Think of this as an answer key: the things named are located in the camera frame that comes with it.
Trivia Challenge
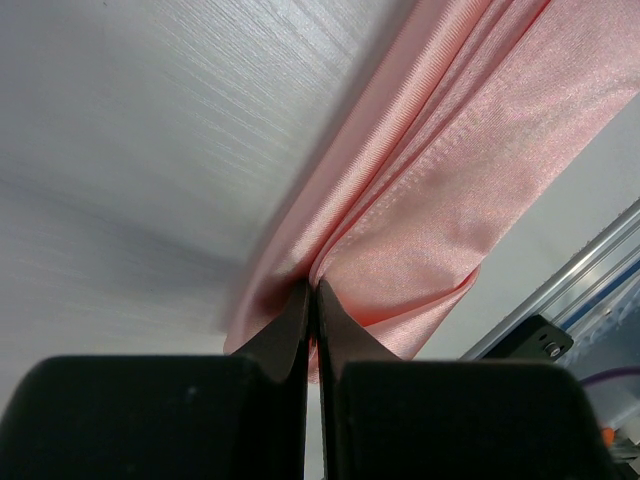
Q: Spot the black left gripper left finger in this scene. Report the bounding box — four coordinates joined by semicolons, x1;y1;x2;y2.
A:
234;281;311;479

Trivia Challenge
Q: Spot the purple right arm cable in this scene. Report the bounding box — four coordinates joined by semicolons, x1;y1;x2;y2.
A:
579;365;640;389

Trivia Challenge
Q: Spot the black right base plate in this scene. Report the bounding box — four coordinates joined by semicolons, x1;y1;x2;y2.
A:
478;314;574;364

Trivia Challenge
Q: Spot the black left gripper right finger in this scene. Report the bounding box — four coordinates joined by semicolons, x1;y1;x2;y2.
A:
314;279;399;479

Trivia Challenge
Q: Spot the aluminium front rail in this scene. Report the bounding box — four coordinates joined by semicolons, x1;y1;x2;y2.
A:
462;202;639;360

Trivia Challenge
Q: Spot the pink satin napkin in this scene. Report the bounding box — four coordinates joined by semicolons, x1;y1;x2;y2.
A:
224;1;639;360

